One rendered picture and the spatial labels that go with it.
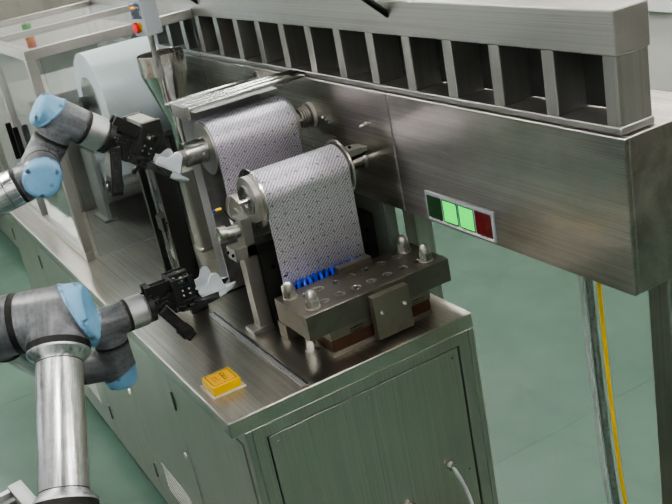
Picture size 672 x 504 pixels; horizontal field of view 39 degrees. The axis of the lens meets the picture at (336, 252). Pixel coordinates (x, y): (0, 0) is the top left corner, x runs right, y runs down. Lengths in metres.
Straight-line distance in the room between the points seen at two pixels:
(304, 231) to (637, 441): 1.55
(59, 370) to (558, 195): 0.97
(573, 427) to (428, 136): 1.61
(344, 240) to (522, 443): 1.31
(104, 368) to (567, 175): 1.08
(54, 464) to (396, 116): 1.09
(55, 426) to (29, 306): 0.23
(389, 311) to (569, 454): 1.29
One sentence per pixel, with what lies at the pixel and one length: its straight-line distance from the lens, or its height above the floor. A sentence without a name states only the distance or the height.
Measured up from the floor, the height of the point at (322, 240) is 1.11.
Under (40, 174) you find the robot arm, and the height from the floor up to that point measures 1.50.
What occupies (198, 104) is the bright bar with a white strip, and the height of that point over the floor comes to 1.45.
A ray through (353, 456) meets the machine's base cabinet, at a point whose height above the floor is 0.67.
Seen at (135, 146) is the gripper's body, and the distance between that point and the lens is 2.12.
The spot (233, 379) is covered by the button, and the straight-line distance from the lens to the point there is 2.20.
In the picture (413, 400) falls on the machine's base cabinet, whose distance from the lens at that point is 2.32.
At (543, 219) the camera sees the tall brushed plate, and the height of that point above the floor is 1.24.
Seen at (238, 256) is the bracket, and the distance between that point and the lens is 2.34.
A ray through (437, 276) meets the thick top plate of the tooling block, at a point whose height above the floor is 0.99.
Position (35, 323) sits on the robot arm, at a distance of 1.81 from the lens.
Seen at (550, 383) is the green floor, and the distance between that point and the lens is 3.74.
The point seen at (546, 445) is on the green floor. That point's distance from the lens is 3.41.
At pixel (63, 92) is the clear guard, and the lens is 3.13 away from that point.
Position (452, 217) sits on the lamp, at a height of 1.18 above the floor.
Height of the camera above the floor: 1.96
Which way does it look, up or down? 22 degrees down
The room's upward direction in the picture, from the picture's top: 11 degrees counter-clockwise
